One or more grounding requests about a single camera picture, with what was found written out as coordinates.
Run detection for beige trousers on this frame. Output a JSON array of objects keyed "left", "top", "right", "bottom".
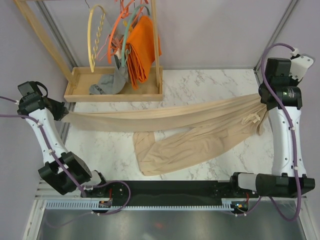
[{"left": 62, "top": 94, "right": 269, "bottom": 176}]

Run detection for orange cloth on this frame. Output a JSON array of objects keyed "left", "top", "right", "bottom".
[{"left": 125, "top": 15, "right": 156, "bottom": 91}]

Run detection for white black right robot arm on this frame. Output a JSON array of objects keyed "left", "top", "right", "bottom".
[{"left": 228, "top": 55, "right": 315, "bottom": 198}]

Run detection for pink thin hanger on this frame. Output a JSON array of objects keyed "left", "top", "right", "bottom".
[{"left": 96, "top": 34, "right": 111, "bottom": 62}]

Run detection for grey slotted cable duct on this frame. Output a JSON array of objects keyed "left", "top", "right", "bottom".
[{"left": 45, "top": 199, "right": 234, "bottom": 211}]

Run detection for grey garment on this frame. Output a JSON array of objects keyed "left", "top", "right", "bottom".
[{"left": 89, "top": 55, "right": 129, "bottom": 95}]

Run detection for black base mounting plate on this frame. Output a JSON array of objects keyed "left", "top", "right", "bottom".
[{"left": 85, "top": 180, "right": 258, "bottom": 207}]

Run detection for orange plastic hanger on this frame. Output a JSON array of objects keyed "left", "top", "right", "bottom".
[{"left": 107, "top": 0, "right": 135, "bottom": 64}]

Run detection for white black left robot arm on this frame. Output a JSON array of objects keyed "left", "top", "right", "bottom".
[{"left": 17, "top": 81, "right": 110, "bottom": 197}]

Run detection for wooden clothes rack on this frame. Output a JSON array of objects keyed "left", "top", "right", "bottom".
[{"left": 14, "top": 0, "right": 163, "bottom": 103}]

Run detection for aluminium frame rail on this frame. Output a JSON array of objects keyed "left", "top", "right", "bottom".
[{"left": 33, "top": 179, "right": 308, "bottom": 201}]

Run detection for teal plastic hanger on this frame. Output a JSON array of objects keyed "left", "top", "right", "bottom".
[{"left": 121, "top": 4, "right": 151, "bottom": 67}]

